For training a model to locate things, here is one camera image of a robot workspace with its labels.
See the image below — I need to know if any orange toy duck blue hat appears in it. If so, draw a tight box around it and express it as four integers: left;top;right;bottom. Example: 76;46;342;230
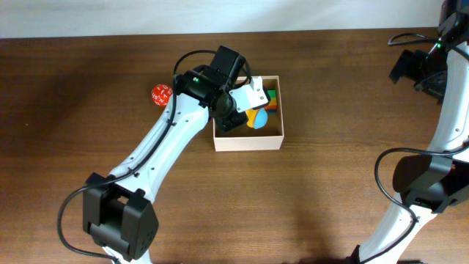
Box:
245;108;268;129

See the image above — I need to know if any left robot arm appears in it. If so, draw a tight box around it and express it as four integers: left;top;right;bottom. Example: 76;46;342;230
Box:
79;45;258;263

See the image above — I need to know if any red lettered ball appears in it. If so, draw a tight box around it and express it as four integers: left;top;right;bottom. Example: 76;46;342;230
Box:
151;84;173;106

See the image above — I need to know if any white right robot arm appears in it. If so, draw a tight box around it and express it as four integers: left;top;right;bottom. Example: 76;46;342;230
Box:
346;0;468;263

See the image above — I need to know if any pink cardboard box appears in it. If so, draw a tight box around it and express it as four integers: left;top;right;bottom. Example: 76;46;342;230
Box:
212;76;284;152

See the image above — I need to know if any multicolour puzzle cube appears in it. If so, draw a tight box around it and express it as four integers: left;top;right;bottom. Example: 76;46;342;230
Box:
265;89;278;113

